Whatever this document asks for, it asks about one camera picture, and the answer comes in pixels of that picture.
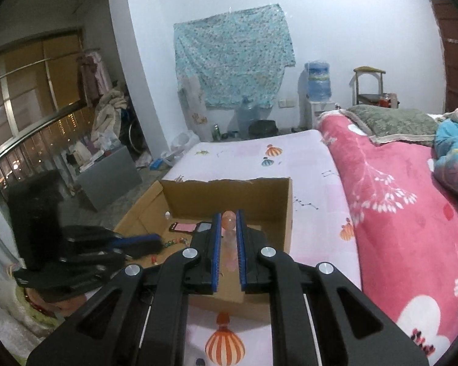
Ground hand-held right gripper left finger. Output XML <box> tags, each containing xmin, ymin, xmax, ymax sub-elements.
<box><xmin>27</xmin><ymin>212</ymin><xmax>224</xmax><ymax>366</ymax></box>

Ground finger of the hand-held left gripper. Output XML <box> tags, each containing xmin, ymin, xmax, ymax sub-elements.
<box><xmin>63</xmin><ymin>226</ymin><xmax>162</xmax><ymax>248</ymax></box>
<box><xmin>67</xmin><ymin>242</ymin><xmax>163</xmax><ymax>272</ymax></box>

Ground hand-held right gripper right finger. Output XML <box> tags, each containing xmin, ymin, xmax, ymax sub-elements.
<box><xmin>234</xmin><ymin>210</ymin><xmax>430</xmax><ymax>366</ymax></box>

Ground peach bead bracelet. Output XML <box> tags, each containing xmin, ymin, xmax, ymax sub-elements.
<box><xmin>221</xmin><ymin>210</ymin><xmax>238</xmax><ymax>271</ymax></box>

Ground pink strap smart watch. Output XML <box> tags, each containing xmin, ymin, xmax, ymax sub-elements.
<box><xmin>169</xmin><ymin>221</ymin><xmax>214</xmax><ymax>234</ymax></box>

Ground brown cardboard box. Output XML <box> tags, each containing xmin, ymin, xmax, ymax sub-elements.
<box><xmin>114</xmin><ymin>176</ymin><xmax>294</xmax><ymax>314</ymax></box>

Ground grey box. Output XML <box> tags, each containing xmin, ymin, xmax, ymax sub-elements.
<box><xmin>78</xmin><ymin>145</ymin><xmax>143</xmax><ymax>212</ymax></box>

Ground green fluffy rug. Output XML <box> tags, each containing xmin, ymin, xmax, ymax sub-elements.
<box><xmin>0</xmin><ymin>267</ymin><xmax>62</xmax><ymax>351</ymax></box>

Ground white plastic bag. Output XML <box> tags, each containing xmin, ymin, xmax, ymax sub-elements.
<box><xmin>170</xmin><ymin>130</ymin><xmax>201</xmax><ymax>161</ymax></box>

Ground large window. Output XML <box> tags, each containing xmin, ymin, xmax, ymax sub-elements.
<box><xmin>0</xmin><ymin>27</ymin><xmax>96</xmax><ymax>206</ymax></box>

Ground black bin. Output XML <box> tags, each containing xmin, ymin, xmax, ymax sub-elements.
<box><xmin>249</xmin><ymin>120</ymin><xmax>278</xmax><ymax>138</ymax></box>

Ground pile of clothes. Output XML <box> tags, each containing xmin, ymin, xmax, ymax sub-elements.
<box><xmin>91</xmin><ymin>82</ymin><xmax>132</xmax><ymax>149</ymax></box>

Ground clear water jug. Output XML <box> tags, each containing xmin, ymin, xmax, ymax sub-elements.
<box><xmin>237</xmin><ymin>96</ymin><xmax>262</xmax><ymax>138</ymax></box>

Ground white water dispenser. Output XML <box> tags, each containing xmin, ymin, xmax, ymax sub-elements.
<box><xmin>304</xmin><ymin>99</ymin><xmax>338</xmax><ymax>130</ymax></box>

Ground hanging pink clothes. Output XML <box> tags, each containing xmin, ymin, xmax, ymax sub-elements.
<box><xmin>78</xmin><ymin>49</ymin><xmax>113</xmax><ymax>102</ymax></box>

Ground blue water bottle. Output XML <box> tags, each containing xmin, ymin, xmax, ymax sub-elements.
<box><xmin>304</xmin><ymin>60</ymin><xmax>333</xmax><ymax>102</ymax></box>

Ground grey-green pillow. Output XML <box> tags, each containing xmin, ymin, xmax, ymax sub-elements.
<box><xmin>340</xmin><ymin>104</ymin><xmax>439</xmax><ymax>145</ymax></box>

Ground wooden chair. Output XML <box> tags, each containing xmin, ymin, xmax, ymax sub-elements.
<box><xmin>353</xmin><ymin>66</ymin><xmax>399</xmax><ymax>109</ymax></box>

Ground blue quilt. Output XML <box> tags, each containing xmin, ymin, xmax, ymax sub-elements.
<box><xmin>433</xmin><ymin>118</ymin><xmax>458</xmax><ymax>195</ymax></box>

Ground blue patterned wall cloth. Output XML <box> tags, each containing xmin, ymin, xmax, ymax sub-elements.
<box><xmin>173</xmin><ymin>3</ymin><xmax>296</xmax><ymax>109</ymax></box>

